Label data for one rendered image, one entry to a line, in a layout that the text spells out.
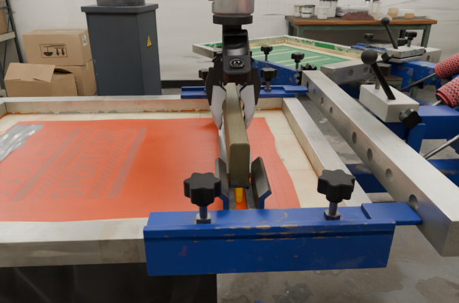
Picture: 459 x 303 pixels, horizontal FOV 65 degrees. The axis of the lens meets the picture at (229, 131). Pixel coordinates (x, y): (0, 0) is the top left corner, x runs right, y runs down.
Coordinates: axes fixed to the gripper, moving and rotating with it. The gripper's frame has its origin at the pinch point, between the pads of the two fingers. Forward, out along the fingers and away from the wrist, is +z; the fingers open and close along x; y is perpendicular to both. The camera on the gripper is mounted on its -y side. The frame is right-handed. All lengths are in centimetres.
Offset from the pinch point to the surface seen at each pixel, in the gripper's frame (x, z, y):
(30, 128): 45.9, 5.9, 14.3
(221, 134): 2.2, 2.3, 0.4
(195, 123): 8.1, 6.3, 17.0
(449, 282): -102, 102, 55
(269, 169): -6.3, 6.3, -6.8
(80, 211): 23.9, 6.3, -18.3
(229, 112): 0.8, -4.2, -4.6
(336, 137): -103, 102, 219
